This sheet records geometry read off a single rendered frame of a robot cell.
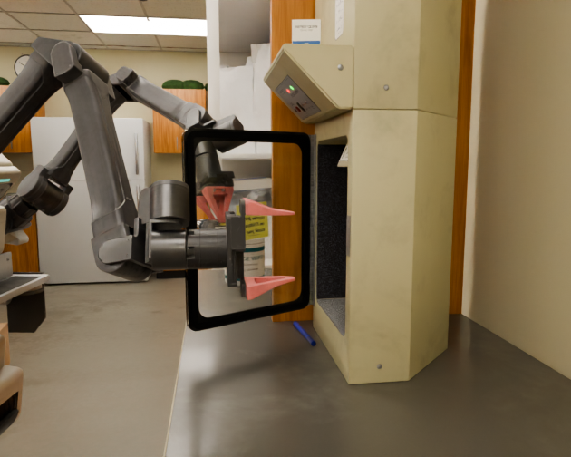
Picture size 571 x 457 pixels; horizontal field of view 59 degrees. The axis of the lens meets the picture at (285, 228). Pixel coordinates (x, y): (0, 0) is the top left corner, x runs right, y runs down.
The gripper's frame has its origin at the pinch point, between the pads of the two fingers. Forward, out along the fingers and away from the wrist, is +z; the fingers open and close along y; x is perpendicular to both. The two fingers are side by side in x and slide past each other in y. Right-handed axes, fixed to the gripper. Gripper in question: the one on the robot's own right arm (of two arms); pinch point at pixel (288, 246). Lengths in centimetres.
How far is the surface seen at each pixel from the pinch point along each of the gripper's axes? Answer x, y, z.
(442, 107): 16.6, 22.2, 31.3
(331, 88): 8.6, 24.1, 8.4
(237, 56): 232, 76, 6
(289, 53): 8.5, 29.4, 1.7
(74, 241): 498, -67, -158
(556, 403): -3, -27, 43
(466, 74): 45, 33, 51
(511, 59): 34, 35, 55
